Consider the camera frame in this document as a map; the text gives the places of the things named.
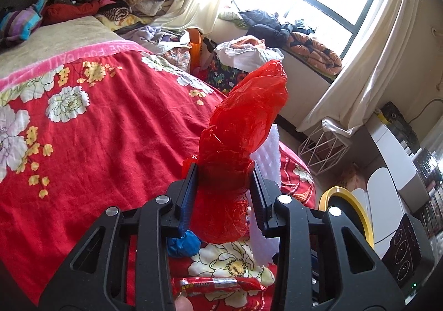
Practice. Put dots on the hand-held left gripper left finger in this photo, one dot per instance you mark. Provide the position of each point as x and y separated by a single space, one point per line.
191 200

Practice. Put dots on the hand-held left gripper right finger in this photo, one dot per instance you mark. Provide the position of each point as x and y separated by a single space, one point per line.
259 203

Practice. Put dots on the yellow rimmed trash bin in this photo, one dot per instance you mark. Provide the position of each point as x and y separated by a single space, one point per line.
346 203

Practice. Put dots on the red plastic bag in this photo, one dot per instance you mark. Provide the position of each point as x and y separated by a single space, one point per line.
242 124

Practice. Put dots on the person's left hand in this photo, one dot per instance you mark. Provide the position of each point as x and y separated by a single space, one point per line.
182 304

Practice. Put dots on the blue crumpled wrapper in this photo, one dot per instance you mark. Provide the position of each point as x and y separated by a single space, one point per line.
183 245

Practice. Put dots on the white foam sheet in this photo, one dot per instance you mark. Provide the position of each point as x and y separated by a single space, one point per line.
268 148

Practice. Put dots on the white rounded chair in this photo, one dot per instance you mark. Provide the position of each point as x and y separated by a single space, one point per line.
380 193

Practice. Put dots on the row of cosmetics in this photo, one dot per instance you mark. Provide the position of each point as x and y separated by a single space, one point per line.
429 176

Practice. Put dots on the red snack wrapper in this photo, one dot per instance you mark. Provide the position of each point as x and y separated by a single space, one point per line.
214 285

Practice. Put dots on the cardboard box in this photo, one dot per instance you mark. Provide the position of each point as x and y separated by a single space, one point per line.
353 176

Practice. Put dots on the white dressing table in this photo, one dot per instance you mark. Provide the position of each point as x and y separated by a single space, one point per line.
391 151

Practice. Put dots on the red floral blanket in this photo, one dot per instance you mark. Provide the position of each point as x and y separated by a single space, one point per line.
86 158

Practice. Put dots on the black bag on table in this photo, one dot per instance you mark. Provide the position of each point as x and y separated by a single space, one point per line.
398 120

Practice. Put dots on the pink floral cloth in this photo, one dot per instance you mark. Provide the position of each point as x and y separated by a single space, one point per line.
180 56

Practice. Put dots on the white cloth bundle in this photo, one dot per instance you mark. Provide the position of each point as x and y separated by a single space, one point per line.
242 54

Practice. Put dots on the orange bag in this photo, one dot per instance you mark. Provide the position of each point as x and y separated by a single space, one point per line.
195 44

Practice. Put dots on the lavender white cloth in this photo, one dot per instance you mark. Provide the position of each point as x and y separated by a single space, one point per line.
152 35

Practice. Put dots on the dark blue jacket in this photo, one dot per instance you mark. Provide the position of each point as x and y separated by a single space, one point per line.
266 22

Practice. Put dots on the beige pillow towel pink band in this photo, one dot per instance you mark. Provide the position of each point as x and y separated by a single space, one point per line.
52 41

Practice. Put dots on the striped colourful cloth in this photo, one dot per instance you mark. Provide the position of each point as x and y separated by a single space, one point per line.
17 22

